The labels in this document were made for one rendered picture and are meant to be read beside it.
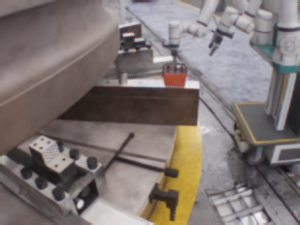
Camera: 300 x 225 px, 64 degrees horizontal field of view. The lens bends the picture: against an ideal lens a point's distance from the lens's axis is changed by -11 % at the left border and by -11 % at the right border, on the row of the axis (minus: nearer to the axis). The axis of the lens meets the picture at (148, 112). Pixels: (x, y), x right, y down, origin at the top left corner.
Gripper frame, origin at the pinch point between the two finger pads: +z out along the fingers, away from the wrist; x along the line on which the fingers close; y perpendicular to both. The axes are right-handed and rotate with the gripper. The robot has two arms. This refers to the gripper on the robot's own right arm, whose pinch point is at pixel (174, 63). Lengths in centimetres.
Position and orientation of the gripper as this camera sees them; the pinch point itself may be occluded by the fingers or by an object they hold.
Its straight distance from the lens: 210.5
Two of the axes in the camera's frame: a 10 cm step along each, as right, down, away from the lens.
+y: 9.9, 0.3, -1.4
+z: 0.4, 8.5, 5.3
